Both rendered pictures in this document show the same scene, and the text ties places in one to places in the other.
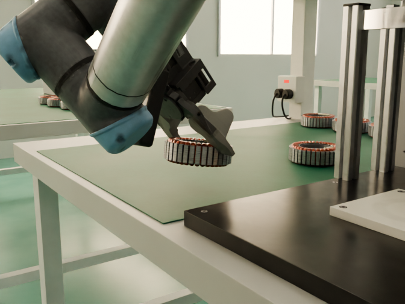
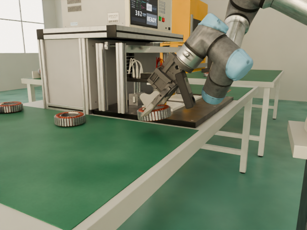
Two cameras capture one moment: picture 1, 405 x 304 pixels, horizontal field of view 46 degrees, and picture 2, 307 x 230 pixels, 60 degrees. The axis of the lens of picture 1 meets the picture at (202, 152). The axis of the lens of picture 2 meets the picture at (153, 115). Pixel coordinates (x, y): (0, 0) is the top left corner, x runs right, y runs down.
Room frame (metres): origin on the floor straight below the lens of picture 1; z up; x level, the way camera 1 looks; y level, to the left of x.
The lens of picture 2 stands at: (1.16, 0.77, 1.01)
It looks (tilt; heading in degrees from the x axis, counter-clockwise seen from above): 13 degrees down; 243
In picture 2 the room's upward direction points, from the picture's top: straight up
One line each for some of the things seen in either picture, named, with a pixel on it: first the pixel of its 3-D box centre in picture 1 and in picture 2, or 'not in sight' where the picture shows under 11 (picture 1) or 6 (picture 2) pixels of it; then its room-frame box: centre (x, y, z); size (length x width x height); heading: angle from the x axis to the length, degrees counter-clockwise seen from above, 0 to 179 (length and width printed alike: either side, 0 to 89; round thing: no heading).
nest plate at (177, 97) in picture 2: not in sight; (183, 97); (0.37, -0.41, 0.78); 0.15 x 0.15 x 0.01; 34
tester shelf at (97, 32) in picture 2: not in sight; (119, 36); (0.65, -0.60, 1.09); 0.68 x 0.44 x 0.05; 34
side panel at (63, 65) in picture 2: not in sight; (64, 76); (0.96, -0.48, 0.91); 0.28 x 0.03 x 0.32; 124
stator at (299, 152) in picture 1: (315, 152); (70, 118); (0.99, -0.24, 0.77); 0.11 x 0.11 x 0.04
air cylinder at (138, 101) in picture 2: not in sight; (137, 98); (0.65, -0.39, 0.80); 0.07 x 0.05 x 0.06; 34
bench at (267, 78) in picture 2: not in sight; (231, 101); (-1.38, -1.85, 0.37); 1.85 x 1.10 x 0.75; 34
